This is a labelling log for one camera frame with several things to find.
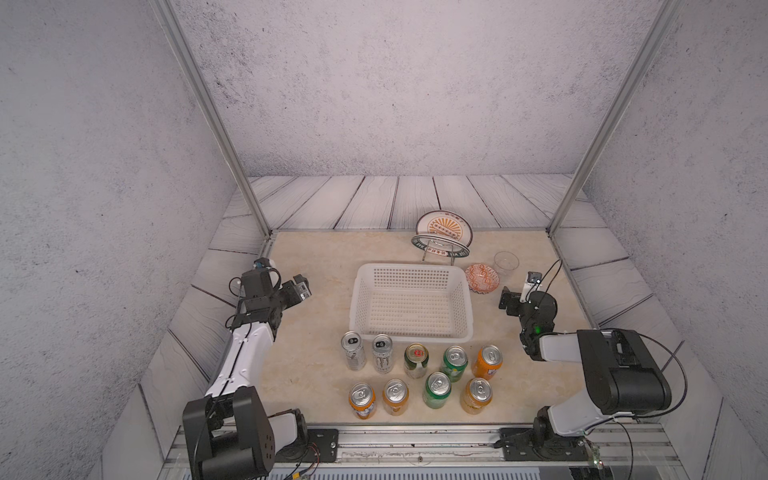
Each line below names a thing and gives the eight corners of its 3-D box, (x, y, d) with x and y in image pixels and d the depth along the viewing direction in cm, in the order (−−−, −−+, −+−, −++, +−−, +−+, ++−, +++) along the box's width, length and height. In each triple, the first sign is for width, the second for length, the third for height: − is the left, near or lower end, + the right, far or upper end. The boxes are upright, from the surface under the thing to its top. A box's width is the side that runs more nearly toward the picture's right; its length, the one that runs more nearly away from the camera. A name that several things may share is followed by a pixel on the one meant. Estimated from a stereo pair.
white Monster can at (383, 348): (374, 374, 86) (371, 354, 75) (375, 354, 90) (372, 333, 79) (394, 374, 86) (394, 354, 75) (394, 354, 90) (394, 333, 79)
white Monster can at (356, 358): (346, 371, 87) (339, 351, 76) (348, 352, 90) (342, 330, 80) (366, 371, 86) (361, 351, 76) (367, 352, 90) (363, 330, 80)
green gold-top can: (404, 379, 86) (405, 364, 77) (404, 359, 89) (405, 342, 81) (427, 379, 85) (430, 364, 77) (425, 359, 89) (428, 342, 81)
